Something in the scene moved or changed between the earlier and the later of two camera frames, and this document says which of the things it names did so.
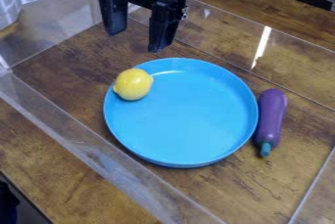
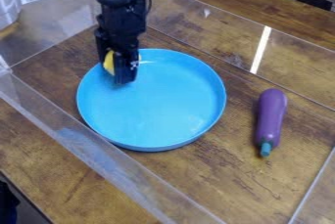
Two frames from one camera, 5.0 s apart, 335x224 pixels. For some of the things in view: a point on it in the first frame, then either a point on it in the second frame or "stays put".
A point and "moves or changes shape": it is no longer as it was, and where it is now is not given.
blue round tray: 194,120 moves or changes shape
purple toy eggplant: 272,106 stays put
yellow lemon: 132,83 to 108,64
